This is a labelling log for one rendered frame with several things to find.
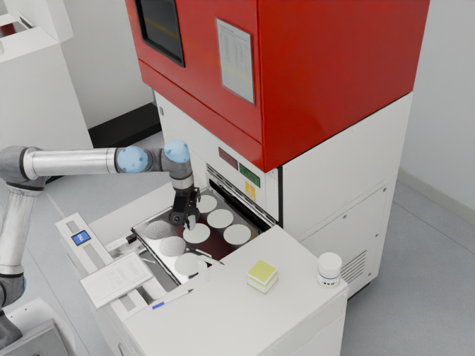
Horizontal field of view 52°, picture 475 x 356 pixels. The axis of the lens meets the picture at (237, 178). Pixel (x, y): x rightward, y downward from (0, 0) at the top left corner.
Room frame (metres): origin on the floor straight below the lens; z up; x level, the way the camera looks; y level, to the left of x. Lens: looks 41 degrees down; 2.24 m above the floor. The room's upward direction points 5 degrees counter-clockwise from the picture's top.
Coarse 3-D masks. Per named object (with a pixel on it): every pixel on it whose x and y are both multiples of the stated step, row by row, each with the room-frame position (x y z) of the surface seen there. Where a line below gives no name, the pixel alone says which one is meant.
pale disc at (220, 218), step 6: (216, 210) 1.37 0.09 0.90; (222, 210) 1.37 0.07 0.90; (210, 216) 1.34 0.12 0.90; (216, 216) 1.34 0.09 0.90; (222, 216) 1.34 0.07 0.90; (228, 216) 1.33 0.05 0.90; (210, 222) 1.31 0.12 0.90; (216, 222) 1.31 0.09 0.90; (222, 222) 1.30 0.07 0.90; (228, 222) 1.30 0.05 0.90
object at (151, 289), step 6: (126, 252) 1.21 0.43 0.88; (114, 258) 1.19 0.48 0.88; (150, 282) 1.07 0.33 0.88; (156, 282) 1.07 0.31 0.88; (138, 288) 1.05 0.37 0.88; (144, 288) 1.04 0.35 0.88; (150, 288) 1.04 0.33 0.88; (156, 288) 1.04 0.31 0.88; (162, 288) 1.04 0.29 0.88; (144, 294) 1.02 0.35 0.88; (150, 294) 1.02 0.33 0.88; (156, 294) 1.01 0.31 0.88; (162, 294) 1.01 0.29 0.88; (150, 300) 0.99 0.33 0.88
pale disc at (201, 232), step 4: (200, 224) 1.31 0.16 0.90; (196, 228) 1.29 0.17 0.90; (200, 228) 1.28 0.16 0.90; (204, 228) 1.28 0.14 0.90; (208, 228) 1.28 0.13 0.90; (184, 232) 1.27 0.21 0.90; (188, 232) 1.27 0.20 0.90; (192, 232) 1.26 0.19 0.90; (196, 232) 1.26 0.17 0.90; (200, 232) 1.26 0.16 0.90; (204, 232) 1.26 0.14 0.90; (208, 232) 1.26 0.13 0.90; (184, 236) 1.25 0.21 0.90; (188, 236) 1.25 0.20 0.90; (192, 236) 1.25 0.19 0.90; (196, 236) 1.25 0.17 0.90; (200, 236) 1.24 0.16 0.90; (204, 236) 1.24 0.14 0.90; (208, 236) 1.24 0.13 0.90; (188, 240) 1.23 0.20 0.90; (192, 240) 1.23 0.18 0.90; (196, 240) 1.22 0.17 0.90; (200, 240) 1.22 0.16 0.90
